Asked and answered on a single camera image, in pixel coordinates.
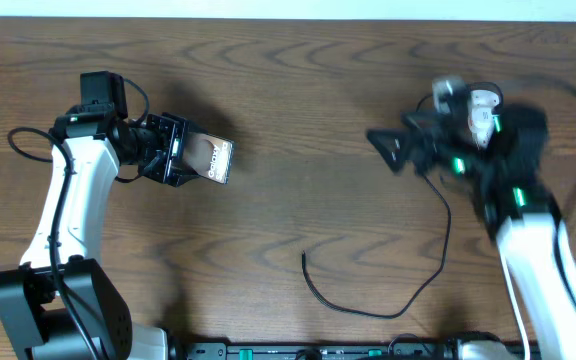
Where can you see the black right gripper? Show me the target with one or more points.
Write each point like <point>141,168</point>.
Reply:
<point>427,133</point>

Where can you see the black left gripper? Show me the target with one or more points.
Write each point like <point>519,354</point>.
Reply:
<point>173,150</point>

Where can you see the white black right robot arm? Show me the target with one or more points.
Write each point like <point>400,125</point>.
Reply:
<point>519,212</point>

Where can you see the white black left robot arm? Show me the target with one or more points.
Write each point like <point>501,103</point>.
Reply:
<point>59,303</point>

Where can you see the white charger plug adapter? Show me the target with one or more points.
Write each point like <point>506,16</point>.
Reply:
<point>481,97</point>

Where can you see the white power strip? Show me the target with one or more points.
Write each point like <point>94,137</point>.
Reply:
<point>482,125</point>

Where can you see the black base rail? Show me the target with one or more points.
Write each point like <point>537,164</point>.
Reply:
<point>402,347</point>

